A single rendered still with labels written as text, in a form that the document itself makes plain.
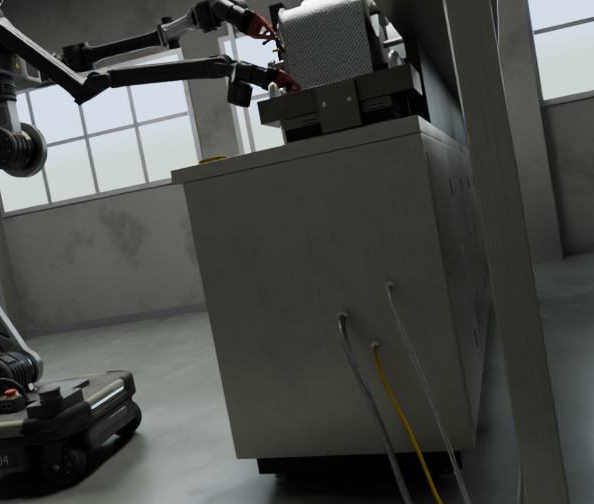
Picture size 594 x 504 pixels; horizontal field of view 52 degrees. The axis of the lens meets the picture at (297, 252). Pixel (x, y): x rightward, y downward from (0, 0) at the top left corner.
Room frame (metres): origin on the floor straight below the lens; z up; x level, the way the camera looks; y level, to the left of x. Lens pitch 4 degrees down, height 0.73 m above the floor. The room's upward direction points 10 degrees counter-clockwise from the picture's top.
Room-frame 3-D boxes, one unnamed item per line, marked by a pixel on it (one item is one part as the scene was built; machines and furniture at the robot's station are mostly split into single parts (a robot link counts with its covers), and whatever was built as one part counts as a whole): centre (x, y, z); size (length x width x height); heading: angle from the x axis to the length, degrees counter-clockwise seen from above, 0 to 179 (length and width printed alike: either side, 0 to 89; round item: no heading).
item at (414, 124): (2.69, -0.44, 0.88); 2.52 x 0.66 x 0.04; 160
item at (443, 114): (2.71, -0.78, 1.02); 2.24 x 0.04 x 0.24; 160
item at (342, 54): (1.72, -0.18, 1.11); 0.23 x 0.01 x 0.18; 70
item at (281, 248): (2.68, -0.46, 0.43); 2.52 x 0.64 x 0.86; 160
